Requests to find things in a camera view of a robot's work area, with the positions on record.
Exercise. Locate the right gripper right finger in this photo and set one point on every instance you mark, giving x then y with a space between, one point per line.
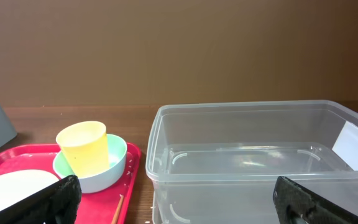
295 203

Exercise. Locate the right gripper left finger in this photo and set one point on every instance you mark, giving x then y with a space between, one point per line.
57 203

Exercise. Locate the clear plastic waste bin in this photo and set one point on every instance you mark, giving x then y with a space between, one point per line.
219 162

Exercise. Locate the red plastic serving tray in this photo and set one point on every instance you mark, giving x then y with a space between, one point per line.
98 207

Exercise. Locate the wooden chopstick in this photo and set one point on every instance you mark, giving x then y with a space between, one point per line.
118 210

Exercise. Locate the light blue round plate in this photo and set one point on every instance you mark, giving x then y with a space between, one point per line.
18 185

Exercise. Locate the yellow plastic cup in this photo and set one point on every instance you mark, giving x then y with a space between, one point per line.
85 147

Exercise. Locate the small green saucer bowl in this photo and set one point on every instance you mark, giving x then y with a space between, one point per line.
96 183

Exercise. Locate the white label on bin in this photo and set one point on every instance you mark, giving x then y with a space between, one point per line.
346 145

